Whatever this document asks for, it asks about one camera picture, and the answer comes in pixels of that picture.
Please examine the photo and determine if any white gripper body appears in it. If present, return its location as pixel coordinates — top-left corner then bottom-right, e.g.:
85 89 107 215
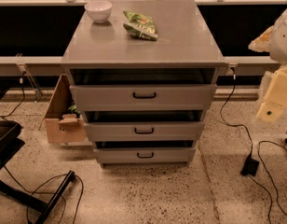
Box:
259 65 287 110

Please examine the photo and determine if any grey drawer cabinet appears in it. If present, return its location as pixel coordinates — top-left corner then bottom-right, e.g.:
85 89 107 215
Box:
60 0 227 169

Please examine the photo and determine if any black chair base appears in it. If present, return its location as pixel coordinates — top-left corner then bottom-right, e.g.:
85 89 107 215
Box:
0 91 83 224

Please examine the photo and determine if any grey drawer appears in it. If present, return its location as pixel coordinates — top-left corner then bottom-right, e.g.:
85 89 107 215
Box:
94 147 196 164
85 121 204 142
70 85 216 111

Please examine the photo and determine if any white bowl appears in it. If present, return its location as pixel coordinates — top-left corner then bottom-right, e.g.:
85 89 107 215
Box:
85 0 113 22

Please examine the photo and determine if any black cable right of cabinet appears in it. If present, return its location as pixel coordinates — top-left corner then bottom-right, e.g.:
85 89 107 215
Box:
219 74 254 158

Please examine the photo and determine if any black power adapter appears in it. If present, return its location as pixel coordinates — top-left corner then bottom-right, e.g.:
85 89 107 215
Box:
240 155 259 176

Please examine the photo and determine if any black looping cable far right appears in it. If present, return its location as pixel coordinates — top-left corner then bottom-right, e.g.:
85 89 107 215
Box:
247 140 287 224

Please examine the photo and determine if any grey top drawer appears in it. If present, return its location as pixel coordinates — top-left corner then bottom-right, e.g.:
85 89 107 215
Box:
70 85 216 111

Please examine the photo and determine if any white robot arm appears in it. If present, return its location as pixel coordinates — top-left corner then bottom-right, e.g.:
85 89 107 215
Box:
248 8 287 122

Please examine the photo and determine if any cardboard box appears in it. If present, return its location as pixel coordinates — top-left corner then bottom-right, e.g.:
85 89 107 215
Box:
44 75 86 144

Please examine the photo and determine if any black cable on left floor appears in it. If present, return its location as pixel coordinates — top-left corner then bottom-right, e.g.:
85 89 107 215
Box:
3 165 85 224

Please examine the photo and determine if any grey bottom drawer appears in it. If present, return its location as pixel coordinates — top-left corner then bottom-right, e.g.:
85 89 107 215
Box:
94 147 196 164

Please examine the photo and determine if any green chip bag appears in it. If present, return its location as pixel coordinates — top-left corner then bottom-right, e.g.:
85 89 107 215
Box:
123 10 158 41

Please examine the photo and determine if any grey middle drawer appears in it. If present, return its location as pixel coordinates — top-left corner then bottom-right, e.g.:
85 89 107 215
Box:
85 121 204 142

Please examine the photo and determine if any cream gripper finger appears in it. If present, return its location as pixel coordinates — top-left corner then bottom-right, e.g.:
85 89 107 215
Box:
256 103 283 122

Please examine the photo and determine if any black cable at left wall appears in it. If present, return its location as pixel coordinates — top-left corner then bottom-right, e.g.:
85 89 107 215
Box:
0 70 28 120

